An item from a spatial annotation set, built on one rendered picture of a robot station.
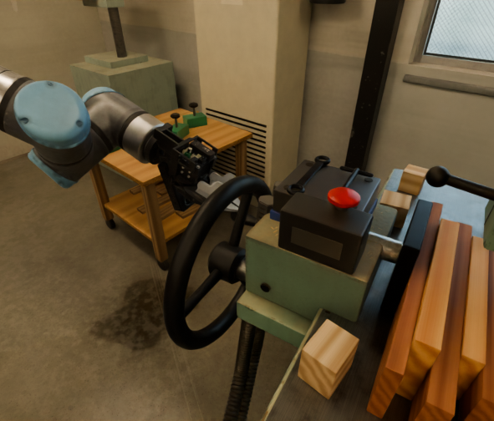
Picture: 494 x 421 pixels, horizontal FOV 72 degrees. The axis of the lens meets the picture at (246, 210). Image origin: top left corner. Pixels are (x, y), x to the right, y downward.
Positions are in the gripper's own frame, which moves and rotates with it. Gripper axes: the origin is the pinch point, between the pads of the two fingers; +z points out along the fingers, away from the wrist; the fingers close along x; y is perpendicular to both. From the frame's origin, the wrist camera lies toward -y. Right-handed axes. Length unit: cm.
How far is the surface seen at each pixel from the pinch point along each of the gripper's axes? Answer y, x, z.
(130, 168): -54, 37, -61
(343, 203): 26.7, -17.4, 15.5
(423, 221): 26.4, -12.4, 22.8
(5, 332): -110, -24, -63
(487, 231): 29.7, -13.9, 26.7
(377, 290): 16.9, -14.0, 24.2
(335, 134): -41, 130, -6
